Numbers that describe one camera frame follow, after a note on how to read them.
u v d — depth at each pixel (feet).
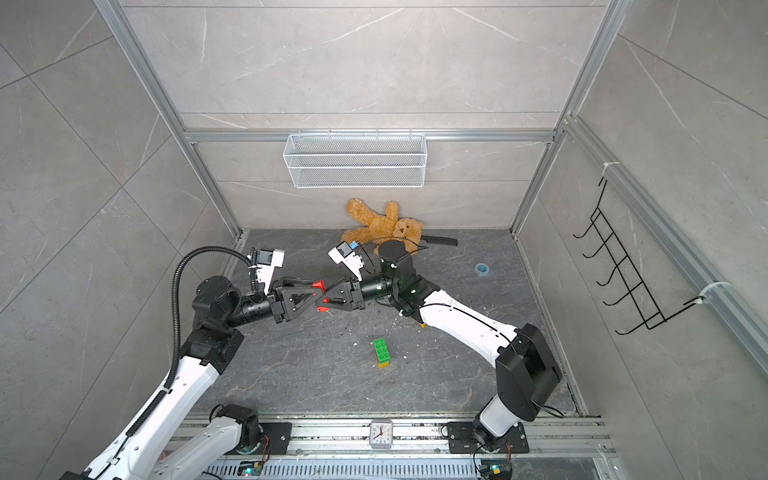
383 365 2.81
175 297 1.61
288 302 1.85
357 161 3.31
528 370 1.40
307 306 1.92
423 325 1.89
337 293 1.99
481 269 3.52
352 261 2.05
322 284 2.01
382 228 3.63
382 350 2.61
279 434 2.40
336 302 2.01
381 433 2.40
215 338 1.73
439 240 3.90
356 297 1.95
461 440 2.40
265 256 1.86
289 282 2.05
